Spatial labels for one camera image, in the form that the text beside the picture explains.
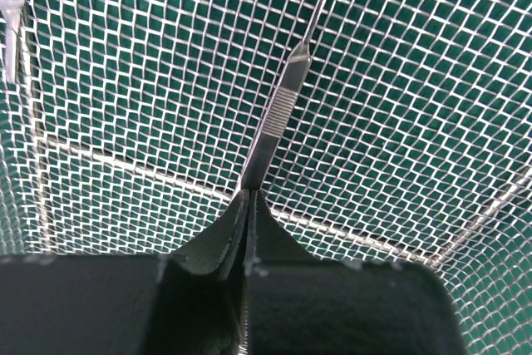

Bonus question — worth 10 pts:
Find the green surgical drape cloth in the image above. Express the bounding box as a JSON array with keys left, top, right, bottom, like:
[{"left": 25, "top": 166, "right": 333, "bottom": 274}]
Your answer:
[{"left": 0, "top": 0, "right": 532, "bottom": 355}]

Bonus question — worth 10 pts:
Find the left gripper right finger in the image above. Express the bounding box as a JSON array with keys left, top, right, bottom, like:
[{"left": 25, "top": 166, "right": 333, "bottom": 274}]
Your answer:
[{"left": 244, "top": 191, "right": 466, "bottom": 354}]

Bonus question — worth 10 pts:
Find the wire mesh instrument tray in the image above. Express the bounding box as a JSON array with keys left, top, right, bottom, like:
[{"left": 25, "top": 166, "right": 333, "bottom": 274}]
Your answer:
[{"left": 0, "top": 0, "right": 532, "bottom": 355}]

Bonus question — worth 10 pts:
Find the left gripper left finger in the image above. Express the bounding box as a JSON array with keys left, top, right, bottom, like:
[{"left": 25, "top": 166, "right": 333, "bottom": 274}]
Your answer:
[{"left": 1, "top": 190, "right": 249, "bottom": 354}]

